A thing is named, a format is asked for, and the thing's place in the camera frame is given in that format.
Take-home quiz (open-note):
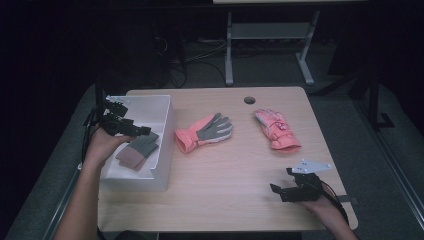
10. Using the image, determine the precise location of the white storage box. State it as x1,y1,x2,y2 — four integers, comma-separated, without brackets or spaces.
77,94,176,193

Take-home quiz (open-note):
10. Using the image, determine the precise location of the pink ski glove grey palm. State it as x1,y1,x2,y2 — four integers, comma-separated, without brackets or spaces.
174,112,233,155

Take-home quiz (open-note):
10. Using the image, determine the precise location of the bundle of floor cables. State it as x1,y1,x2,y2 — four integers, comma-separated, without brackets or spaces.
152,34,228,89

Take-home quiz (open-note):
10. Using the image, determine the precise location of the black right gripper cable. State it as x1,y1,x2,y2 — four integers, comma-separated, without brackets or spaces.
319,180,351,225

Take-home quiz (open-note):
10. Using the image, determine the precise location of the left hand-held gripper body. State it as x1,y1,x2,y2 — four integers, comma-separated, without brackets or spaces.
96,94,138,138

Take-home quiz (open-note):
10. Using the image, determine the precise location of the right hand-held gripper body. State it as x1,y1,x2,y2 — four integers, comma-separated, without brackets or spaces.
282,158,333,203

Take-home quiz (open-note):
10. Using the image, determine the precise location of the black strap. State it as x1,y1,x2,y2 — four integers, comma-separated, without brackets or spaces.
339,195,360,205

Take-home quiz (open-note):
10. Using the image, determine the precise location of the grey metal rail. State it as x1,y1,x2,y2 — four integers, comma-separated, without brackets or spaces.
41,169,84,240
352,98,424,223

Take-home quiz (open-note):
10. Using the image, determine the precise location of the person's left hand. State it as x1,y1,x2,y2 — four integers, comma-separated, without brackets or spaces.
82,127,137,170

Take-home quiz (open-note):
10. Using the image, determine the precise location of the white metal table frame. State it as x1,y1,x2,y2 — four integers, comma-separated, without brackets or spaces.
224,9,322,87

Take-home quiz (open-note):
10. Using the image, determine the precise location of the black metal stand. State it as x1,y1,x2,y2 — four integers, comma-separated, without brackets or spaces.
83,74,107,127
364,64,396,130

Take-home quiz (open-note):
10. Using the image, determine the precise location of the person's right hand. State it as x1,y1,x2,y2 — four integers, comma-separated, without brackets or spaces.
298,188,338,219

